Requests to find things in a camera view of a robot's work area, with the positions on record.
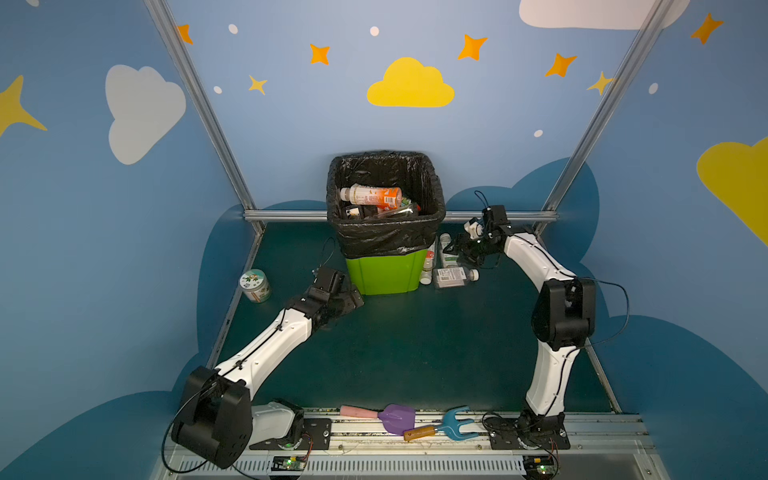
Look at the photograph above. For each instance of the tall red white label bottle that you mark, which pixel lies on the tall red white label bottle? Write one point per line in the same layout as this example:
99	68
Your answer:
428	265

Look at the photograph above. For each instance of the right circuit board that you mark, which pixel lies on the right circuit board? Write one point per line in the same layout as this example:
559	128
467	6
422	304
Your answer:
539	467

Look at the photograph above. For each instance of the right aluminium frame post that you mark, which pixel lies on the right aluminium frame post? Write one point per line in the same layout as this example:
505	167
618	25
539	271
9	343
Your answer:
630	66

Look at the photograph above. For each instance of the purple text label bottle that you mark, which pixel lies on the purple text label bottle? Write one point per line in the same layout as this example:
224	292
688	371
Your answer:
453	277

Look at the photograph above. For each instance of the left circuit board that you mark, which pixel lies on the left circuit board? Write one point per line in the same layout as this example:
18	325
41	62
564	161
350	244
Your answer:
288	464

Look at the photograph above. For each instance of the white orange milk tea bottle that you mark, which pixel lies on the white orange milk tea bottle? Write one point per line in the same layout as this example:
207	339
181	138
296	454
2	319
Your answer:
387	198

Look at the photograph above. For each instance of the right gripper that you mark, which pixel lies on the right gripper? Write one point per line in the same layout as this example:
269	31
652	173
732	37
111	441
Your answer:
470	241

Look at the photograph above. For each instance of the round tin with printed lid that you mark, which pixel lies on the round tin with printed lid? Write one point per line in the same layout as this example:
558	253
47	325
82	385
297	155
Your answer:
255	285

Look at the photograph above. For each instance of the blue fork rake wooden handle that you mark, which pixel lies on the blue fork rake wooden handle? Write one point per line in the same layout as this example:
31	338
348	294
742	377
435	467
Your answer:
450	426

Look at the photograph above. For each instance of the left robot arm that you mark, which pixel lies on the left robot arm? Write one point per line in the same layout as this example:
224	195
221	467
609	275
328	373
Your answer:
216	419

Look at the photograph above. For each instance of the rear aluminium crossbar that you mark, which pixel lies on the rear aluminium crossbar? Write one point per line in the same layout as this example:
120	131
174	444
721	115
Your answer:
457	217

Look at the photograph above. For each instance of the red green label bottle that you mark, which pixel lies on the red green label bottle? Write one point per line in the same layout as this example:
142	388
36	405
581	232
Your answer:
407	208

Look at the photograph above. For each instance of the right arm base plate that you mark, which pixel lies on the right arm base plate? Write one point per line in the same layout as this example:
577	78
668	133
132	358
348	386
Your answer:
508	433

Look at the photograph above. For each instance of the circuit board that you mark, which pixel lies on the circuit board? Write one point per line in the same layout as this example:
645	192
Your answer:
288	464
539	467

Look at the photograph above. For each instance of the aluminium frame post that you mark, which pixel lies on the aluminium frame post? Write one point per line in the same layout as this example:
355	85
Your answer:
165	23
630	66

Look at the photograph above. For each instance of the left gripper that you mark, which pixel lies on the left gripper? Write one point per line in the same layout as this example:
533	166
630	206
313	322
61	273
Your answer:
346	298

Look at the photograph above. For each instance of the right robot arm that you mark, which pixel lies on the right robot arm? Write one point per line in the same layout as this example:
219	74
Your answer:
563	319

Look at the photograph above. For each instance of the green bin with black liner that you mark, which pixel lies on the green bin with black liner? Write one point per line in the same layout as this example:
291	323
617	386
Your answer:
385	254

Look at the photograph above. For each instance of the purple shovel pink handle front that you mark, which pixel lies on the purple shovel pink handle front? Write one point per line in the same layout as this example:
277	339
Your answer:
395	418

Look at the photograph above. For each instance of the left aluminium frame post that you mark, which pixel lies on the left aluminium frame post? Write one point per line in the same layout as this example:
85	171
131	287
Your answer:
165	23

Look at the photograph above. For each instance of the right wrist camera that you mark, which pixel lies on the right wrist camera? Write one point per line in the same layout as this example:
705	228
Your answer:
492	226

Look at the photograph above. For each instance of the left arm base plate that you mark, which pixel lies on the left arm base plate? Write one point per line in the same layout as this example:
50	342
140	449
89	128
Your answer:
313	432

